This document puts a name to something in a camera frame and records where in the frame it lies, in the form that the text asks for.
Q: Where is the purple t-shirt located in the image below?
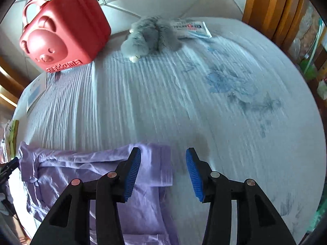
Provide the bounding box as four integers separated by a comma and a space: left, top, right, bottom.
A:
19, 143, 178, 244

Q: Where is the folded printed clothes stack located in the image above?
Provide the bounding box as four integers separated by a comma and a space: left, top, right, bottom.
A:
1, 119, 19, 164

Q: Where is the light blue striped bedsheet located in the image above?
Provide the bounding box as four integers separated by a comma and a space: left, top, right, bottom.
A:
9, 18, 326, 244

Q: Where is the white booklet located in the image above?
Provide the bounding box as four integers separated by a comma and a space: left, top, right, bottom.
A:
26, 72, 47, 112

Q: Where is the grey plush toy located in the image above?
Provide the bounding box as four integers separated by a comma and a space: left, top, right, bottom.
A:
121, 17, 181, 62

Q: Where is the tissue packet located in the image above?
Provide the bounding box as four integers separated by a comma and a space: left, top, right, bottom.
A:
170, 20, 212, 39

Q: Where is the red bear suitcase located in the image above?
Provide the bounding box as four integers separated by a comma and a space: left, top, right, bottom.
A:
19, 0, 111, 73

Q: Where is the wooden bed frame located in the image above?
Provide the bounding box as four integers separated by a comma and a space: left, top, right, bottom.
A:
242, 0, 309, 52

